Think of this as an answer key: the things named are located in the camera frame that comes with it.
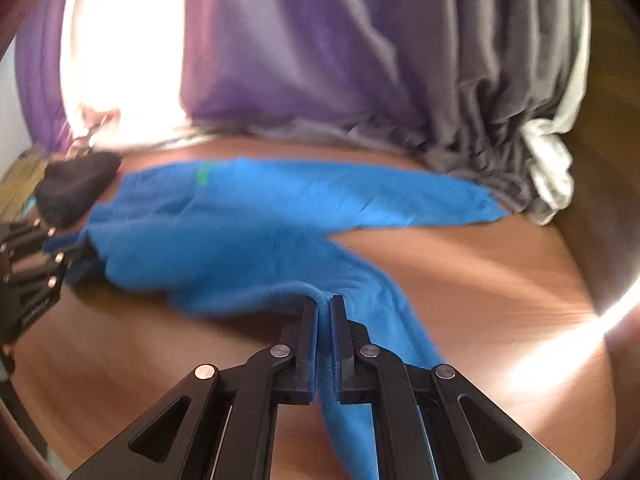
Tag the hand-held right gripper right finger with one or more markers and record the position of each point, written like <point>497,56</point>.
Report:
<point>345,360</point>

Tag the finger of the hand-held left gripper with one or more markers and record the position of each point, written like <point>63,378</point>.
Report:
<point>30,237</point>
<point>47,272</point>

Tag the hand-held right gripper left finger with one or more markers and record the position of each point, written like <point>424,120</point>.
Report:
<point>307,355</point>

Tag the blue towel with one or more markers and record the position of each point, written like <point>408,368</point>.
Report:
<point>250,240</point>

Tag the tan cardboard box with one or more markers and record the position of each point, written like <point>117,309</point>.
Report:
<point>20,180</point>

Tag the black cloth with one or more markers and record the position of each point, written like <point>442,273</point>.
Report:
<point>75,190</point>

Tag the white cloth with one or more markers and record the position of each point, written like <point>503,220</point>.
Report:
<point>552,170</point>

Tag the purple cloth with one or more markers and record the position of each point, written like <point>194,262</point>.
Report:
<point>280,45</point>

